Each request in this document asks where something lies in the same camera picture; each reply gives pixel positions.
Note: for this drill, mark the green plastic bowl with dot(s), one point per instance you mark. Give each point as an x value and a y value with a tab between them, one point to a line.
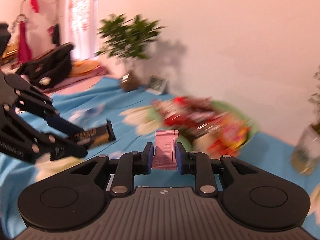
246	120

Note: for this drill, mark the orange cloth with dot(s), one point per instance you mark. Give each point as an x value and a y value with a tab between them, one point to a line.
83	67

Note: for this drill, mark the leafy plant in glass vase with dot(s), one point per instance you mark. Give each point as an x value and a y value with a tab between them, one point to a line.
130	82

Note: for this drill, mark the red and white snack packet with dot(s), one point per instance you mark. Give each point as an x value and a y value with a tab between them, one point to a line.
175	103

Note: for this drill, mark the black cloth bag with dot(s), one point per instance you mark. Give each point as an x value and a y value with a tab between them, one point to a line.
50	65

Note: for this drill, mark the yellow snack bag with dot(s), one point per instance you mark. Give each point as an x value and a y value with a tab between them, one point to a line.
235	137

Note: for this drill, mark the pink snack packet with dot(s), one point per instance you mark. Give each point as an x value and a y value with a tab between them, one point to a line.
165	150

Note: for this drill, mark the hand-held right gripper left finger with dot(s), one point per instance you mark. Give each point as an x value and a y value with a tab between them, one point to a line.
149	158

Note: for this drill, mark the black snack bar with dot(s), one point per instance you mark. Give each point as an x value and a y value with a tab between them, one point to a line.
100	136

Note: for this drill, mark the pink cloth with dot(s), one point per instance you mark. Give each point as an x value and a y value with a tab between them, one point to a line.
75	82

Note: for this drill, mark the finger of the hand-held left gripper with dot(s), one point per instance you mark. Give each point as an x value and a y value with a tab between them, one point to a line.
62	126
70	150

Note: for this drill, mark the blue floral cloth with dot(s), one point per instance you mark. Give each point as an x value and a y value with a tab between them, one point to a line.
112	97

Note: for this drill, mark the thin plant in glass jar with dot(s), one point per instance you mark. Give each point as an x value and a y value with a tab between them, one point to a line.
303	150

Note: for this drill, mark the white digital clock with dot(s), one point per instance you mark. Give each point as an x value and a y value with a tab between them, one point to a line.
156	85

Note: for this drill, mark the floral curtain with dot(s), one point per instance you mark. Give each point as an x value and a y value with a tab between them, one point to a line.
80	17

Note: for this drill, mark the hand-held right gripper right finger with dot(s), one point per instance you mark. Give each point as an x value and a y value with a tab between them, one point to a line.
179	158

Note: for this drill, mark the red hanging garment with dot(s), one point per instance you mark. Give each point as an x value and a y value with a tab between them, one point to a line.
23	47

